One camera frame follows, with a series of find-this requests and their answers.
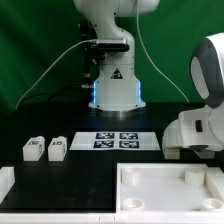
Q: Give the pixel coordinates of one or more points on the white square tabletop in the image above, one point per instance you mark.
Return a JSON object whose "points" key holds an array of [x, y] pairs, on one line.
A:
{"points": [[169, 187]]}

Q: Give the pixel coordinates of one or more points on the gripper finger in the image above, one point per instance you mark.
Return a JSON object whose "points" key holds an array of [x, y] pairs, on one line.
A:
{"points": [[206, 154], [172, 154]]}

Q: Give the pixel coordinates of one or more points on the black rear camera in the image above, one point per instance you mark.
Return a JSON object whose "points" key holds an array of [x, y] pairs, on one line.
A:
{"points": [[94, 52]]}

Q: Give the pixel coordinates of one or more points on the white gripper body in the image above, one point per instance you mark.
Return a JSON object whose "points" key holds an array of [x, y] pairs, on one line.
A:
{"points": [[196, 129]]}

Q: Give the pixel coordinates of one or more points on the white marker sheet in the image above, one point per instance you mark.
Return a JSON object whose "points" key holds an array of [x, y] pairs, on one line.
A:
{"points": [[137, 141]]}

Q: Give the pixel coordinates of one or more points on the white front rail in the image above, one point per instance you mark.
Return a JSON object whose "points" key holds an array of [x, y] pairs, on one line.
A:
{"points": [[151, 218]]}

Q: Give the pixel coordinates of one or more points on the white left obstacle block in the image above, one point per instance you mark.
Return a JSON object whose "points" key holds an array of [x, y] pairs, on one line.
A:
{"points": [[7, 180]]}

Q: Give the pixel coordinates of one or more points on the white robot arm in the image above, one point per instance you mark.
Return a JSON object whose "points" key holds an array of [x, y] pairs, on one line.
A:
{"points": [[117, 90]]}

